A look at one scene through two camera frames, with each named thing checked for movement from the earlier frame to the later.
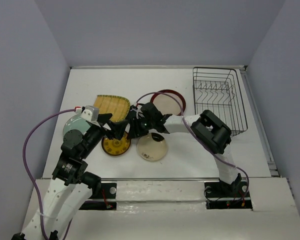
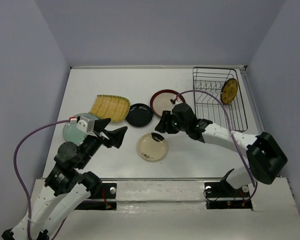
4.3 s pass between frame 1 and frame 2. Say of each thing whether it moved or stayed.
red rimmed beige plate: stayed
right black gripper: moved
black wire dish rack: stayed
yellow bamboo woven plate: stayed
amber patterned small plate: moved
